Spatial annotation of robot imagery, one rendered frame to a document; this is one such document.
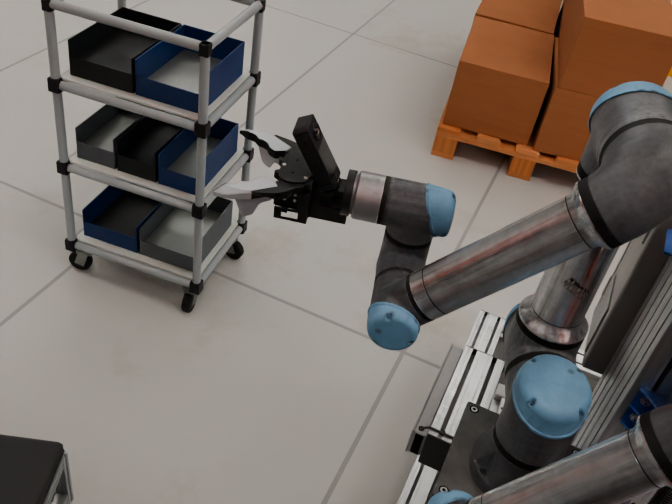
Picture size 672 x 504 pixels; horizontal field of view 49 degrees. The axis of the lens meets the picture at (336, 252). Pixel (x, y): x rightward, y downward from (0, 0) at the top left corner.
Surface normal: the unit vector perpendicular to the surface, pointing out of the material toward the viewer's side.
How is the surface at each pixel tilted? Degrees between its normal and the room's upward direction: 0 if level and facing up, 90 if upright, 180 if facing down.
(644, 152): 38
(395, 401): 0
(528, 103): 90
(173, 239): 0
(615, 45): 90
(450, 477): 0
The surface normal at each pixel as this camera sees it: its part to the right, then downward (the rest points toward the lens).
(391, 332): -0.17, 0.61
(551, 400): 0.13, -0.68
